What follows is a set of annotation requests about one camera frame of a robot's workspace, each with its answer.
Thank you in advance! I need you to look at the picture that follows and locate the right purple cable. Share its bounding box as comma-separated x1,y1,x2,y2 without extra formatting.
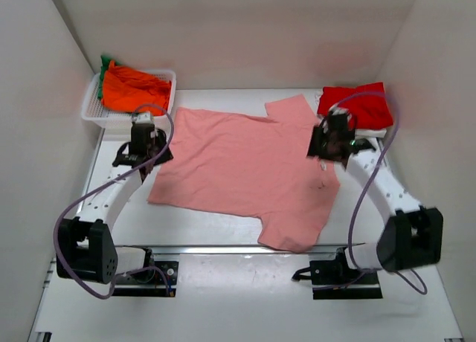
327,90,428,296

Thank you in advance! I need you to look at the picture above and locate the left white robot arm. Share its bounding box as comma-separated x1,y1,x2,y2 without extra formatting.
57,113,173,284

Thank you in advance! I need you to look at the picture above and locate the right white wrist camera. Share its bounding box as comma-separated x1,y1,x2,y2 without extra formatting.
327,106,352,117

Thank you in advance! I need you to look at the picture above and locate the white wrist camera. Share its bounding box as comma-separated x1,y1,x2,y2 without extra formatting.
327,106,352,117
131,112,155,125

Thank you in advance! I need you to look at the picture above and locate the pink t-shirt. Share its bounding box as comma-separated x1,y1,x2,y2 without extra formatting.
148,95,340,253

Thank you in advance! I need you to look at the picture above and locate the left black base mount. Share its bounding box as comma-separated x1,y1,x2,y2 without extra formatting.
112,248,179,298

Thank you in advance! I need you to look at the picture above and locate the purple cable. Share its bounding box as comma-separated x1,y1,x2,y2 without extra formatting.
327,90,428,296
53,103,176,300

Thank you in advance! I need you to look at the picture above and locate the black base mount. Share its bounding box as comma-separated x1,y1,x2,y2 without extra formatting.
112,248,179,298
292,248,383,300

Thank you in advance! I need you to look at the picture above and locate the folded red t-shirt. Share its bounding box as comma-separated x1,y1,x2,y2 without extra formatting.
317,82,393,130

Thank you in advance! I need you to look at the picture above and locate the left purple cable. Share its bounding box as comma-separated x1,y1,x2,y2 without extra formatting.
53,103,176,300

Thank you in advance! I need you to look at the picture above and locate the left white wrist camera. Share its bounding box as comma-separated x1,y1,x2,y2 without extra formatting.
131,112,155,125

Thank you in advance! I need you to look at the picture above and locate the white plastic basket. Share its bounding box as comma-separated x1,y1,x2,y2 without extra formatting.
81,68,176,129

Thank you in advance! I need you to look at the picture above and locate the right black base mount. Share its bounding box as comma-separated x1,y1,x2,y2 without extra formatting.
292,248,383,300

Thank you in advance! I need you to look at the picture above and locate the aluminium rail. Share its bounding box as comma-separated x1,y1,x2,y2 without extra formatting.
148,243,347,257

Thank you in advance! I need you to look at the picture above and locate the orange t-shirt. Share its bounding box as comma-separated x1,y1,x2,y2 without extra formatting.
100,60,172,116

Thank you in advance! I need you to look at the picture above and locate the green t-shirt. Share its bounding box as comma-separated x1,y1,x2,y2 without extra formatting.
97,54,120,100

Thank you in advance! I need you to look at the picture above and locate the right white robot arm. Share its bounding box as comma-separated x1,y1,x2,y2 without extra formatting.
307,112,443,283

